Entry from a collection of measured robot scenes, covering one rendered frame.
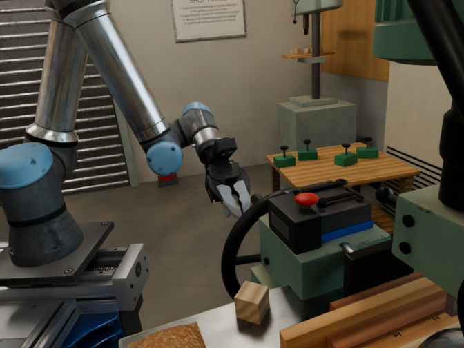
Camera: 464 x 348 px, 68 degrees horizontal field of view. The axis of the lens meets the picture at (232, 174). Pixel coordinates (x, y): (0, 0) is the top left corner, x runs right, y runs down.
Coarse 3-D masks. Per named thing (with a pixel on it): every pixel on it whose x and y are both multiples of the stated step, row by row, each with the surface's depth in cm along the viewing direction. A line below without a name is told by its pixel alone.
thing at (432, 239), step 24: (408, 192) 34; (432, 192) 33; (408, 216) 32; (432, 216) 30; (456, 216) 29; (408, 240) 33; (432, 240) 30; (456, 240) 28; (408, 264) 34; (432, 264) 31; (456, 264) 28; (456, 288) 29
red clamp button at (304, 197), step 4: (296, 196) 45; (300, 196) 45; (304, 196) 45; (308, 196) 45; (312, 196) 45; (316, 196) 45; (296, 200) 45; (300, 200) 44; (304, 200) 44; (308, 200) 44; (312, 200) 44; (316, 200) 44; (300, 204) 45; (304, 204) 44; (308, 204) 44; (312, 204) 44
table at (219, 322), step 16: (256, 272) 55; (272, 288) 52; (288, 288) 47; (224, 304) 45; (272, 304) 44; (288, 304) 44; (304, 304) 44; (320, 304) 44; (176, 320) 43; (192, 320) 43; (208, 320) 43; (224, 320) 42; (240, 320) 42; (272, 320) 42; (288, 320) 42; (304, 320) 41; (128, 336) 42; (144, 336) 41; (208, 336) 40; (224, 336) 40; (240, 336) 40; (256, 336) 40; (272, 336) 40
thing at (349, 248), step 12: (348, 252) 43; (360, 252) 37; (372, 252) 37; (384, 252) 38; (348, 264) 37; (360, 264) 37; (372, 264) 37; (384, 264) 38; (396, 264) 39; (348, 276) 38; (360, 276) 37; (372, 276) 38; (384, 276) 39; (396, 276) 40; (348, 288) 38; (360, 288) 38
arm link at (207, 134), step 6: (198, 132) 83; (204, 132) 82; (210, 132) 82; (216, 132) 83; (198, 138) 82; (204, 138) 81; (210, 138) 80; (216, 138) 81; (192, 144) 83; (198, 144) 81; (198, 150) 82
